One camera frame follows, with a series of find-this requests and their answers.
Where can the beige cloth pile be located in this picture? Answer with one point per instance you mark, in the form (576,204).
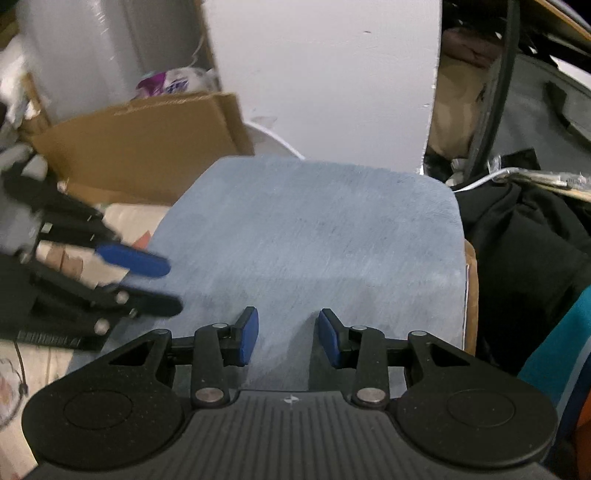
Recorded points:
(452,115)

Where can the teal printed cloth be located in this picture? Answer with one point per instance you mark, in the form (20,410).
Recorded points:
(563,360)

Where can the folded brown garment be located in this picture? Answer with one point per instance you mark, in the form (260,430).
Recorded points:
(471,300)

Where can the grey fabric bag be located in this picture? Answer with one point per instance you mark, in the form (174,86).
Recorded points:
(531,124)

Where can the light blue denim pants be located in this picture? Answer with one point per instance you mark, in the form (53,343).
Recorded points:
(300,230)

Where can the shiny plastic packet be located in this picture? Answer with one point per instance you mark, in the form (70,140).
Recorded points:
(540,175)

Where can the flattened cardboard sheet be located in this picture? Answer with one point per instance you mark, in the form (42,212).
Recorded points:
(138,143)

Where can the grey wrapped mattress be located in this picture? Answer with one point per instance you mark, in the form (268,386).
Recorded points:
(92,46)

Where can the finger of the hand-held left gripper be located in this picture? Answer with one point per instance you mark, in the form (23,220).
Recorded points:
(134,263)
(152,305)

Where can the black garment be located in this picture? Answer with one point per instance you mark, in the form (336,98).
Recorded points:
(531,254)

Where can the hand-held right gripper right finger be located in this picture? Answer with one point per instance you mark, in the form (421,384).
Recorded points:
(328,339)

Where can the cream bear print bed sheet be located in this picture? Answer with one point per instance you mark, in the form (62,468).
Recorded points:
(134,217)

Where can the purple white detergent bag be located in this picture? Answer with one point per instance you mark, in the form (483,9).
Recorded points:
(180,83)

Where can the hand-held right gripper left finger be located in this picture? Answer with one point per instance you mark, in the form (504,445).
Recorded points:
(247,334)

